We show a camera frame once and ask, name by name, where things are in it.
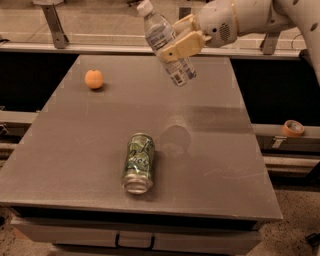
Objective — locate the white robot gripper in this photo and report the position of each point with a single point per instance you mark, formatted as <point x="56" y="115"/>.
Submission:
<point x="216" y="24"/>

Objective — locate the clear plastic water bottle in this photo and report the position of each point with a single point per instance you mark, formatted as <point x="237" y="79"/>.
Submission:
<point x="159" y="33"/>

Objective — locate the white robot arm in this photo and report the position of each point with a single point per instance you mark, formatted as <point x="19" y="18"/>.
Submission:
<point x="264" y="16"/>

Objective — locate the orange fruit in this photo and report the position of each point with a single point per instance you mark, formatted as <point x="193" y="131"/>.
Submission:
<point x="94" y="79"/>

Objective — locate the orange tape roll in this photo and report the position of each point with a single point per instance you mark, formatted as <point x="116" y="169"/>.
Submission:
<point x="293" y="128"/>

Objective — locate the green soda can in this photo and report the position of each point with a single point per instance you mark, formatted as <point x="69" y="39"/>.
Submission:
<point x="137" y="177"/>

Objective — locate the grey drawer cabinet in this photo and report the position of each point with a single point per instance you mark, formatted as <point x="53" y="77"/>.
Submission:
<point x="102" y="237"/>

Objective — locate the middle metal bracket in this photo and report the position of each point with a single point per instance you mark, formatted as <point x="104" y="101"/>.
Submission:
<point x="184" y="11"/>

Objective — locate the metal bracket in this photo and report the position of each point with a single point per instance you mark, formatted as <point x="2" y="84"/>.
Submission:
<point x="184" y="11"/>
<point x="60" y="39"/>
<point x="269" y="43"/>

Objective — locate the right metal bracket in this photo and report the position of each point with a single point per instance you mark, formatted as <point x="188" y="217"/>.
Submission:
<point x="269" y="43"/>

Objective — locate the left metal bracket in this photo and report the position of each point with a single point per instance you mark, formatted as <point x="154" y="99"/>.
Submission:
<point x="60" y="39"/>

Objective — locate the metal side rail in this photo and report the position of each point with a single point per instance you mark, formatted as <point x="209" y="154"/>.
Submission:
<point x="285" y="155"/>

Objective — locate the black drawer handle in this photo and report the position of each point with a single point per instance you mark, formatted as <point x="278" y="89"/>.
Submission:
<point x="134" y="240"/>

